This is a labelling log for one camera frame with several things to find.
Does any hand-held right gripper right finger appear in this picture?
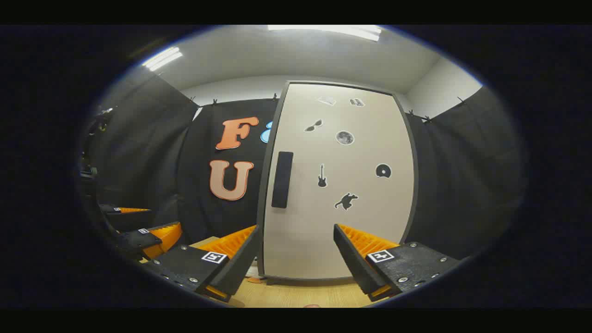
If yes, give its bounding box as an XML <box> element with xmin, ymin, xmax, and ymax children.
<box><xmin>333</xmin><ymin>224</ymin><xmax>463</xmax><ymax>302</ymax></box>

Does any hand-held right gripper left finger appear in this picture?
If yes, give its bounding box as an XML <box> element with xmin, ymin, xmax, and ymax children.
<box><xmin>139</xmin><ymin>225</ymin><xmax>261</xmax><ymax>303</ymax></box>

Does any grey cabinet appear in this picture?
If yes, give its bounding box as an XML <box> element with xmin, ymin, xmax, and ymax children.
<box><xmin>257</xmin><ymin>81</ymin><xmax>419</xmax><ymax>285</ymax></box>

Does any ceiling strip light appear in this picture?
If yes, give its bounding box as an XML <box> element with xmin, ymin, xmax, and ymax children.
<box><xmin>141</xmin><ymin>46</ymin><xmax>183</xmax><ymax>72</ymax></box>

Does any ceiling light panel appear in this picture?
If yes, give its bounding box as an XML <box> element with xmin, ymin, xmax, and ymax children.
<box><xmin>267</xmin><ymin>25</ymin><xmax>382</xmax><ymax>42</ymax></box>

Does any black door handle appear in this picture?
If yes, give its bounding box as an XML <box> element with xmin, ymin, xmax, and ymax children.
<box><xmin>271</xmin><ymin>151</ymin><xmax>294</xmax><ymax>209</ymax></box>

